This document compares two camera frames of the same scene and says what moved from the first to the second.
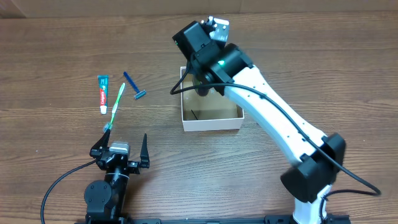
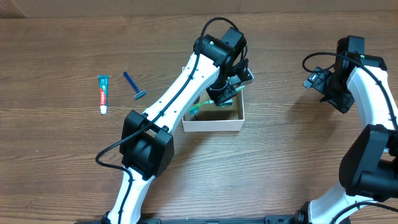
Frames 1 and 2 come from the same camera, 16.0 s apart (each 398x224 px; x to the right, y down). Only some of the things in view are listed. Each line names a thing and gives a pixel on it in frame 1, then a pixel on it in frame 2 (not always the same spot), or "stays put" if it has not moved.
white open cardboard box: x=211 y=112 stays put
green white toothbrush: x=116 y=102 to x=194 y=110
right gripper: x=192 y=59 to x=342 y=102
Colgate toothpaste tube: x=103 y=81 stays put
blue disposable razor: x=139 y=93 stays put
